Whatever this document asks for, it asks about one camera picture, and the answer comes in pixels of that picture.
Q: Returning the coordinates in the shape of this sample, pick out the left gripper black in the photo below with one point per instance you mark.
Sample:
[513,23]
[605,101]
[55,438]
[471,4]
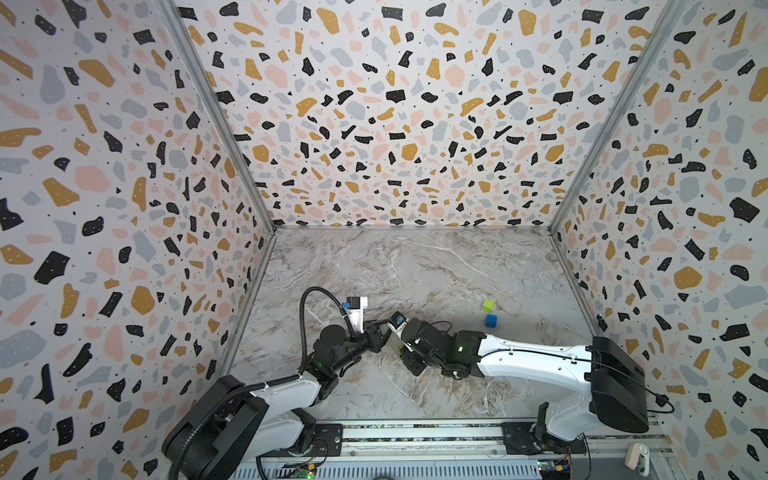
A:
[372,338]

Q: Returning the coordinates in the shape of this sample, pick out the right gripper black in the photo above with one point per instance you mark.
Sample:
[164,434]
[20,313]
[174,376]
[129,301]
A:
[414,339]

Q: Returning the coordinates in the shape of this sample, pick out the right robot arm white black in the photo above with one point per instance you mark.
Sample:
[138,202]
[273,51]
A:
[607,387]

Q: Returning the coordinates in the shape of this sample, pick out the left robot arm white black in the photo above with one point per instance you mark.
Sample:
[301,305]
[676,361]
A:
[234,422]

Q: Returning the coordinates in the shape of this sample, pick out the blue cube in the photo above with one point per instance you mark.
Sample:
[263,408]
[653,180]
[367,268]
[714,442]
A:
[491,321]

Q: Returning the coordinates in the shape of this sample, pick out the green cube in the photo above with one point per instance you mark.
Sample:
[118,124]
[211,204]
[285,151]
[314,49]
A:
[488,305]

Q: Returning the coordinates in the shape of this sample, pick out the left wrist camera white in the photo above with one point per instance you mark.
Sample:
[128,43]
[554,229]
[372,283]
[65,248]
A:
[355,307]

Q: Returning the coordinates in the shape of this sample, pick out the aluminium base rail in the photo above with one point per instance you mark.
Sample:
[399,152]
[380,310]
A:
[456,449]

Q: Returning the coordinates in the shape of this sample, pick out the white handle object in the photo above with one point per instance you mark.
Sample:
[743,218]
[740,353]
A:
[637,459]

